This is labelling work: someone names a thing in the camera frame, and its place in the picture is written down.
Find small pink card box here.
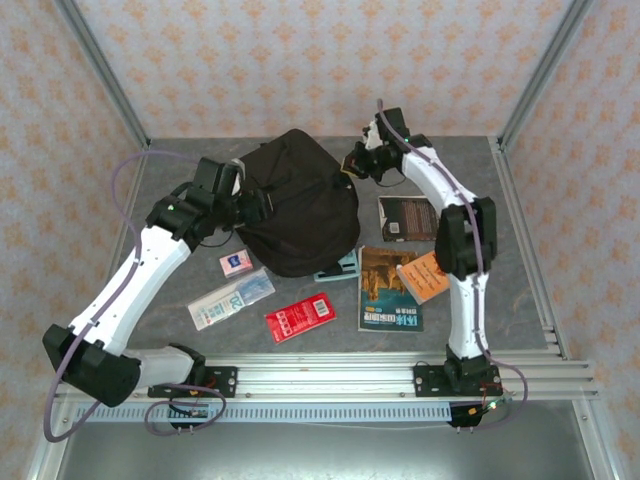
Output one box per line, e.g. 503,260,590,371
218,248,255,279

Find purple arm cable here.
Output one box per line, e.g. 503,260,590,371
43,149,227,444
375,98,530,432

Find teal cave cover book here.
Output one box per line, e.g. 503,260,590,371
357,244,425,333

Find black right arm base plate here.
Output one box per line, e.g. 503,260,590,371
413,363,503,399

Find black controller bracket with lights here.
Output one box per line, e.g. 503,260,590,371
448,397,514,434

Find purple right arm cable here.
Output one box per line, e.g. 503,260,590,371
375,98,530,432

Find orange paperback book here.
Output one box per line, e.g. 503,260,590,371
396,251,451,306

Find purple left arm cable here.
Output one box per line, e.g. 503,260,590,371
43,149,227,444

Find grey metal lower shelf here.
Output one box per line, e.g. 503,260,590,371
27,399,626,480

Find clear blue ruler set pack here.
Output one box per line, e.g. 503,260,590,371
187,267,277,331

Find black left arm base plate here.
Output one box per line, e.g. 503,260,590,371
147,366,239,399

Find red packet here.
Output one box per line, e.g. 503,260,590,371
263,292,337,345

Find slotted grey cable duct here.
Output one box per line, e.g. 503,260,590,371
74,403,454,425

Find aluminium frame post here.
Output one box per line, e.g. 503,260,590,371
497,0,594,151
53,0,151,151

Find light blue calculator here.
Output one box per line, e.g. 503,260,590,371
313,248,361,283

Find aluminium mounting rail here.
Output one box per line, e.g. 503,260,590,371
52,352,601,401

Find black backpack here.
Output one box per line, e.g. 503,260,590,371
233,128,362,279

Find aluminium side rail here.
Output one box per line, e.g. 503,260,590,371
492,137,571,361
79,147,149,361

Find black paperback book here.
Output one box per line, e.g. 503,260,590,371
377,194,444,244

